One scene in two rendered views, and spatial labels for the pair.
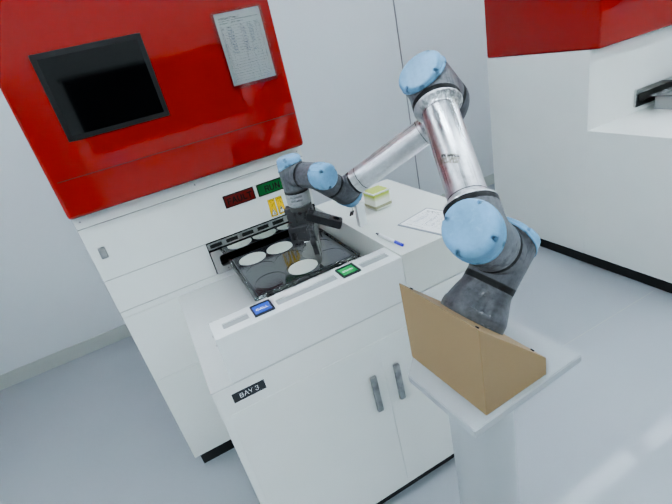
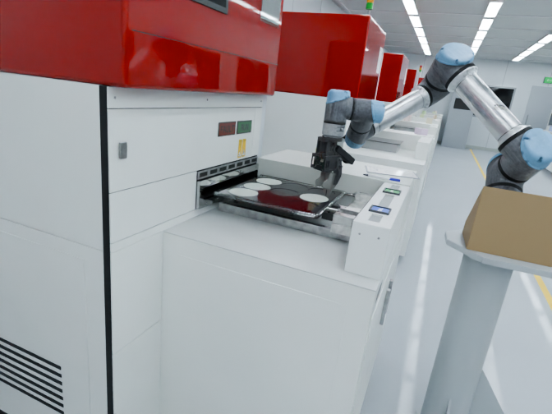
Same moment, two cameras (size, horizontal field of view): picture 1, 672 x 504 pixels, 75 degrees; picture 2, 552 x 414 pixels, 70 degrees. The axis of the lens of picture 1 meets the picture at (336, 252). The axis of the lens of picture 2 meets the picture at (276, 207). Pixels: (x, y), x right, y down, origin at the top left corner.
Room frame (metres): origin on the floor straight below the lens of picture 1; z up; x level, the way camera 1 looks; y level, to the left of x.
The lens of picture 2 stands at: (0.52, 1.19, 1.26)
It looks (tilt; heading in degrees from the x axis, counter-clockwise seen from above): 17 degrees down; 312
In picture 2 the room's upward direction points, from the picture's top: 6 degrees clockwise
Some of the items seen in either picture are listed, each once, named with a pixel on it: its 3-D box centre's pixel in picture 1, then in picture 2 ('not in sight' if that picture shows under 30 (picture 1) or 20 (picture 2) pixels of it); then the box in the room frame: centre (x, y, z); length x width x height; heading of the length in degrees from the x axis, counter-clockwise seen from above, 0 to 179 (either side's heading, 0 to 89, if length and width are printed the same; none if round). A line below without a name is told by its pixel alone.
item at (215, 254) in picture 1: (267, 242); (231, 183); (1.61, 0.25, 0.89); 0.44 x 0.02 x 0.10; 111
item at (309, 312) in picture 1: (314, 310); (382, 222); (1.05, 0.10, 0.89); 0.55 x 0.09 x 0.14; 111
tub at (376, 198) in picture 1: (377, 198); not in sight; (1.52, -0.19, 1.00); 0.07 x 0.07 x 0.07; 24
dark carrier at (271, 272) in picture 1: (289, 257); (283, 192); (1.41, 0.16, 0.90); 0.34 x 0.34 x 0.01; 21
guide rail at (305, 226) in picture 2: not in sight; (285, 221); (1.32, 0.25, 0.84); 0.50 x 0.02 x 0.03; 21
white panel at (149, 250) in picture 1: (212, 228); (203, 154); (1.56, 0.42, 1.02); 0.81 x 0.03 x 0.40; 111
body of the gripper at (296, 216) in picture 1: (302, 222); (328, 154); (1.31, 0.08, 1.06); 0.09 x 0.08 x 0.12; 80
